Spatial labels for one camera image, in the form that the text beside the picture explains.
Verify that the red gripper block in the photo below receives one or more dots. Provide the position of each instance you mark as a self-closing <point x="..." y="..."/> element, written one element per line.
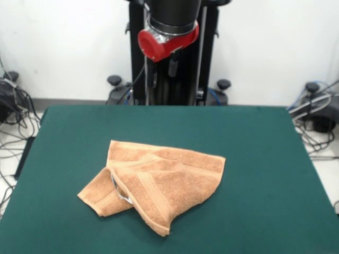
<point x="164" y="46"/>

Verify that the tan terry towel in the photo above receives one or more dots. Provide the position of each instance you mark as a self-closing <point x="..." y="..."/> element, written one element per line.
<point x="172" y="182"/>

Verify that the dark green table cloth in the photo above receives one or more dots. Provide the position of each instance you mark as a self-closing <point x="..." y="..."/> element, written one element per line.
<point x="79" y="132"/>

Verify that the gray floor leg black knob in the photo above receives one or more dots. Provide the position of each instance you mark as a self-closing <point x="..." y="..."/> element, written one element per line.
<point x="317" y="116"/>
<point x="6" y="105"/>

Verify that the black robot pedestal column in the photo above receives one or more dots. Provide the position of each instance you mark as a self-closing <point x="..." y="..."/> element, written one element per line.
<point x="185" y="79"/>

